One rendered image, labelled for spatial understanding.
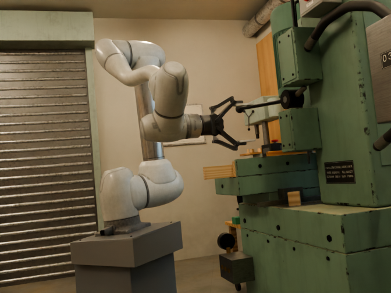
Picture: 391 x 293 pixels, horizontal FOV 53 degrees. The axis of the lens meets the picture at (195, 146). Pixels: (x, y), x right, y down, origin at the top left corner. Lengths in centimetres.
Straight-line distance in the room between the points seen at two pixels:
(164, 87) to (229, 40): 360
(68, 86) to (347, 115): 355
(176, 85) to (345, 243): 66
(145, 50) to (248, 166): 81
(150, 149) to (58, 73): 272
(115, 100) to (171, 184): 265
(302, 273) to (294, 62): 57
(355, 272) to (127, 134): 353
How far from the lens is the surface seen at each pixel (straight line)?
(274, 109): 357
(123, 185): 167
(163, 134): 132
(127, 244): 151
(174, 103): 125
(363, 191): 106
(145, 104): 178
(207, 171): 122
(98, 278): 169
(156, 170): 174
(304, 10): 114
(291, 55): 114
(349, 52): 108
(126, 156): 426
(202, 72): 458
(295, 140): 112
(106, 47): 175
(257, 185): 125
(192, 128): 136
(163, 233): 164
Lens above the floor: 92
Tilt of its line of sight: 4 degrees up
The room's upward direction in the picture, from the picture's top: 5 degrees counter-clockwise
